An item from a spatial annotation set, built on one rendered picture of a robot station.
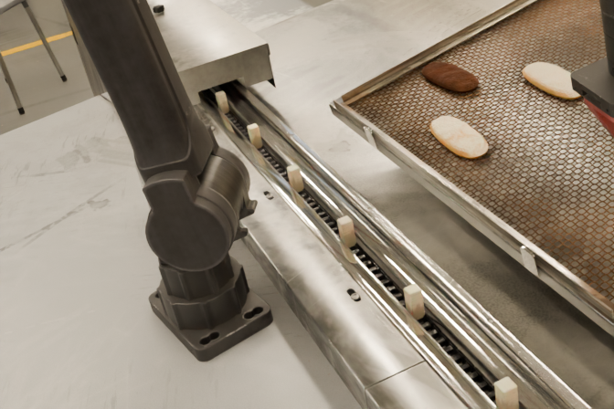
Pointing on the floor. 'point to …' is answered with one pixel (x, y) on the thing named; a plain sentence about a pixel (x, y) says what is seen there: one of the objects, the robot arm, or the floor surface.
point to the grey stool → (37, 31)
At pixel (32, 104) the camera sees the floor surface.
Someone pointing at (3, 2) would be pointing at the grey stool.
